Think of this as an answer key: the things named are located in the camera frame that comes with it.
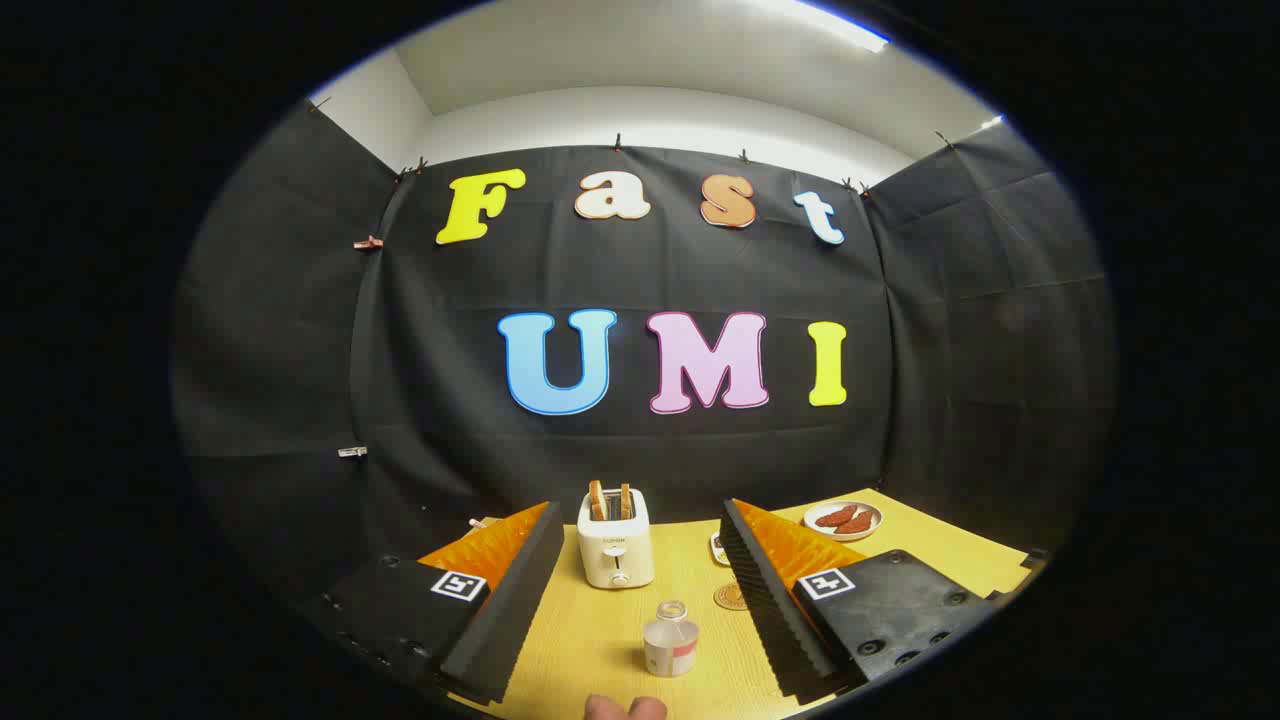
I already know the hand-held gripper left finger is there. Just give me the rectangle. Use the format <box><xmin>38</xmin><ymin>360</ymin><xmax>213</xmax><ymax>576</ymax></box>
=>
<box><xmin>295</xmin><ymin>500</ymin><xmax>567</xmax><ymax>706</ymax></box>

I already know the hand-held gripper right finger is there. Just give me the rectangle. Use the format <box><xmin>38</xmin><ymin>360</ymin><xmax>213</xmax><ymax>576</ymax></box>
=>
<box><xmin>718</xmin><ymin>497</ymin><xmax>1001</xmax><ymax>704</ymax></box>

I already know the black backdrop cloth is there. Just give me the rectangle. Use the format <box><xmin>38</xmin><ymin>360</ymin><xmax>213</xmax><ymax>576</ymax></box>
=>
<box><xmin>170</xmin><ymin>100</ymin><xmax>1116</xmax><ymax>611</ymax></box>

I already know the clear juice bottle red label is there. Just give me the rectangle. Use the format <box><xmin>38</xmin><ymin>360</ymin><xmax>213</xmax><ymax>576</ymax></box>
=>
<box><xmin>642</xmin><ymin>600</ymin><xmax>701</xmax><ymax>679</ymax></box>

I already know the wooden table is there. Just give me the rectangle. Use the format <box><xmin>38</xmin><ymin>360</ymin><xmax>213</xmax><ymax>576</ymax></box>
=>
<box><xmin>450</xmin><ymin>488</ymin><xmax>1046</xmax><ymax>720</ymax></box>

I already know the white toaster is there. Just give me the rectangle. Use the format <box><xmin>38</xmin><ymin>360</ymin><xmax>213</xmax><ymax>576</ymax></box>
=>
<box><xmin>576</xmin><ymin>488</ymin><xmax>656</xmax><ymax>590</ymax></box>

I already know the white round plate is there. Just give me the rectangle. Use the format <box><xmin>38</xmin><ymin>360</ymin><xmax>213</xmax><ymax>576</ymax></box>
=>
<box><xmin>803</xmin><ymin>501</ymin><xmax>884</xmax><ymax>542</ymax></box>

